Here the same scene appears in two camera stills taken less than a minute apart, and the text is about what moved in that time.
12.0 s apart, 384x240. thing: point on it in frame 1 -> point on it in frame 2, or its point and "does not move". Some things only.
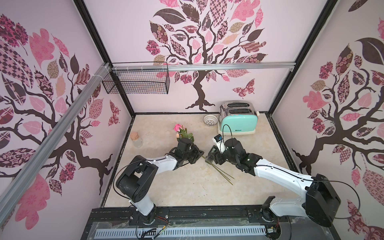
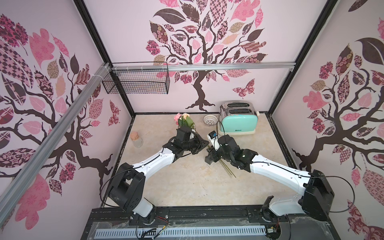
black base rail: x=281 y=223 does not move
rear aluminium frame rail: x=202 y=66 does not move
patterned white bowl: x=210 y=120 does not move
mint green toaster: x=238 y=117 does not move
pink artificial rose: x=184 y=134 -> x=180 y=121
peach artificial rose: x=224 y=173 -> x=190 y=122
